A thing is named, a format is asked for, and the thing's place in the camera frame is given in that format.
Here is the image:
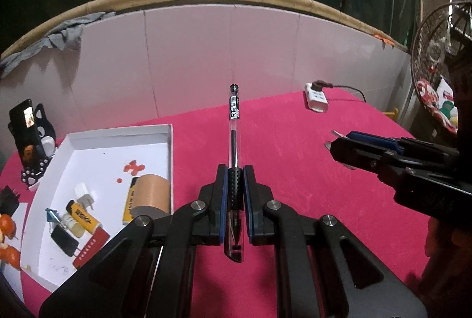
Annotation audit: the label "black ballpoint pen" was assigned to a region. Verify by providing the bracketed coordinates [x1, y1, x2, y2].
[225, 84, 244, 263]

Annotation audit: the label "red box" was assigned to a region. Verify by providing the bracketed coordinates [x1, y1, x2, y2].
[72, 227, 110, 269]

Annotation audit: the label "small dropper bottle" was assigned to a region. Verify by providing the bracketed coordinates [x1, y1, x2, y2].
[61, 212, 85, 238]

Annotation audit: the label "person right hand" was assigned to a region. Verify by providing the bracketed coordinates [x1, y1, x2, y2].
[418, 218, 471, 310]

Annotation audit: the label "colourful package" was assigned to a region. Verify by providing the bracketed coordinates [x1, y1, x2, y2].
[416, 78, 458, 135]

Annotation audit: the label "white cardboard tray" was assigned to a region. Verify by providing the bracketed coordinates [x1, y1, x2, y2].
[21, 125, 173, 292]

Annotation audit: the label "white charger plug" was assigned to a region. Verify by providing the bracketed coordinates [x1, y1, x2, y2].
[73, 182, 94, 210]

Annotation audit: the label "black charger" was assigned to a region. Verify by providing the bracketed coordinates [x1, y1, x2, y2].
[50, 224, 78, 257]

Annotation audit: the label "blue binder clip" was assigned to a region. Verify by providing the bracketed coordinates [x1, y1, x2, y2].
[45, 208, 62, 229]

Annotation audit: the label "black cat phone holder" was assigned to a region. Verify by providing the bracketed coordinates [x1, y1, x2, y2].
[21, 103, 57, 191]

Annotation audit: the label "black phone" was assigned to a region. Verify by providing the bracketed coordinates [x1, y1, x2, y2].
[9, 99, 40, 168]

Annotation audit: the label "grey cloth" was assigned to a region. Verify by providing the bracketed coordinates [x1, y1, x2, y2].
[1, 11, 116, 79]

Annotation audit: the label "orange peel pieces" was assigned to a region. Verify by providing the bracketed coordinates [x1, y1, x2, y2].
[0, 214, 21, 271]

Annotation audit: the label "black power cable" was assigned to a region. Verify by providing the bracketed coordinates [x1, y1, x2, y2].
[311, 80, 367, 103]

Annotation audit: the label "wire fan guard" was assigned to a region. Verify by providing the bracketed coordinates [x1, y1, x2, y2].
[409, 0, 472, 135]

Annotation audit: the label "bamboo rail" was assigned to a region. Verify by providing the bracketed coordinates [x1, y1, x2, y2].
[1, 0, 407, 59]

